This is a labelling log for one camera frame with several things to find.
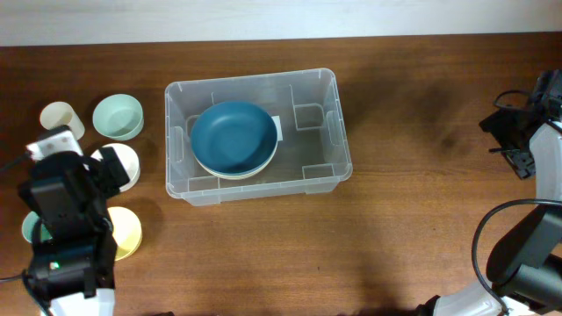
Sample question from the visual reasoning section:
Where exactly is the white bowl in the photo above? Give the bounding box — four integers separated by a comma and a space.
90, 143, 141, 192

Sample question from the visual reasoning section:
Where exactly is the yellow bowl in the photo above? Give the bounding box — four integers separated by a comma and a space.
108, 206, 142, 261

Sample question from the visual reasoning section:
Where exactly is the cream plate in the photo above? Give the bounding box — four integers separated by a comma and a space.
195, 144, 279, 178

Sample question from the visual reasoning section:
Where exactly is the dark blue plate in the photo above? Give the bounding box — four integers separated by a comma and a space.
191, 101, 277, 176

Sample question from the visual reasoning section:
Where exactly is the clear plastic storage container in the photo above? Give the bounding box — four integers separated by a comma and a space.
164, 68, 353, 206

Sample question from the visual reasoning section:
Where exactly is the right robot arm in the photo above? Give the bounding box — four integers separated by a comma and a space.
415, 69, 561, 316

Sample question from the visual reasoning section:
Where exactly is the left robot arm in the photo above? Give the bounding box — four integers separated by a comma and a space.
18, 147, 129, 315

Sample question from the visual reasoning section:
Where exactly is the mint green bowl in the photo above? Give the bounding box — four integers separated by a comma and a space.
92, 94, 144, 141

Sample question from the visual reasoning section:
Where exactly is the cream plastic cup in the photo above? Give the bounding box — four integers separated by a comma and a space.
40, 101, 85, 140

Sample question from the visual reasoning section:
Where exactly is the mint green plastic cup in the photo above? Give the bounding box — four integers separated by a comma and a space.
21, 212, 52, 243

